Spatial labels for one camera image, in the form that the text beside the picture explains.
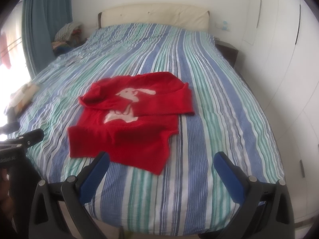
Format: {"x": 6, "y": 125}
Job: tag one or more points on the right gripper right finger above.
{"x": 265, "y": 209}

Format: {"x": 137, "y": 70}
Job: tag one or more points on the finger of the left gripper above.
{"x": 25, "y": 140}
{"x": 10, "y": 127}

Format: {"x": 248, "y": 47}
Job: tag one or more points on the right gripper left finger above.
{"x": 46, "y": 217}

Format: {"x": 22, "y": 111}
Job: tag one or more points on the red sweater with white bunny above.
{"x": 131, "y": 118}

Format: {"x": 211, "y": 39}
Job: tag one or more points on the pile of clothes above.
{"x": 67, "y": 38}

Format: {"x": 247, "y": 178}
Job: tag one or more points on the patterned cushion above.
{"x": 23, "y": 97}

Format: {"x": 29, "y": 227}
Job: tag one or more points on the red hanging garment outside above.
{"x": 5, "y": 58}

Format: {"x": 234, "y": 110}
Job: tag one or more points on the teal curtain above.
{"x": 41, "y": 20}

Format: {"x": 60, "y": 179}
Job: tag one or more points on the white wardrobe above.
{"x": 280, "y": 64}

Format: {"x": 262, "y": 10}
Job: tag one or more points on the dark wooden nightstand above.
{"x": 228, "y": 51}

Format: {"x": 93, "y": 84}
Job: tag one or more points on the cream padded headboard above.
{"x": 184, "y": 16}

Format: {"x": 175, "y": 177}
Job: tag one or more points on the wall socket with blue plugs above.
{"x": 223, "y": 25}

